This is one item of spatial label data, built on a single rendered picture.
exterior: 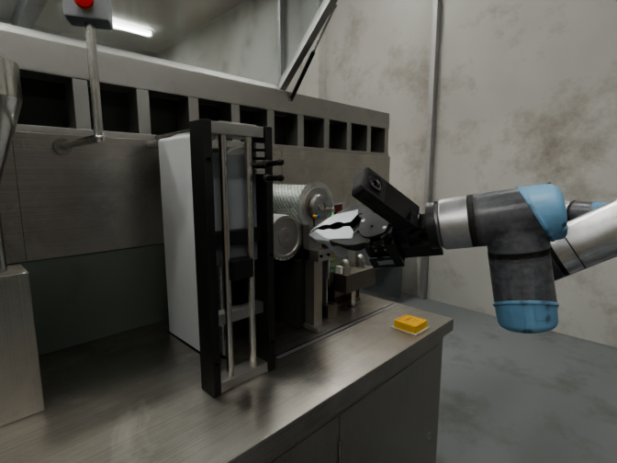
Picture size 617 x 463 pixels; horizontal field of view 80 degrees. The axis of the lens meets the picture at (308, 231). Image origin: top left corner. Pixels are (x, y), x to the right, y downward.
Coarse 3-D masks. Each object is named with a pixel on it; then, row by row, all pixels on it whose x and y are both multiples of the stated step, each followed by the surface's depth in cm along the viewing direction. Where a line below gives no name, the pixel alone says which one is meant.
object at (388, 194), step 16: (368, 176) 51; (352, 192) 51; (368, 192) 50; (384, 192) 52; (400, 192) 54; (384, 208) 51; (400, 208) 53; (416, 208) 55; (400, 224) 53; (416, 224) 53
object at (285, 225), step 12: (276, 216) 99; (288, 216) 100; (276, 228) 98; (288, 228) 101; (300, 228) 103; (276, 240) 98; (288, 240) 101; (300, 240) 104; (276, 252) 99; (288, 252) 102
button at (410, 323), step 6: (402, 318) 108; (408, 318) 108; (414, 318) 108; (420, 318) 108; (396, 324) 107; (402, 324) 105; (408, 324) 104; (414, 324) 103; (420, 324) 104; (426, 324) 107; (408, 330) 104; (414, 330) 102; (420, 330) 104
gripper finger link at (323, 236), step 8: (312, 232) 62; (320, 232) 61; (328, 232) 60; (336, 232) 59; (344, 232) 58; (352, 232) 58; (320, 240) 61; (328, 240) 59; (336, 248) 62; (344, 248) 61; (344, 256) 63
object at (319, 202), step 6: (312, 198) 104; (318, 198) 104; (324, 198) 106; (312, 204) 103; (318, 204) 104; (324, 204) 107; (312, 210) 103; (318, 210) 104; (324, 210) 107; (312, 216) 105; (324, 216) 107
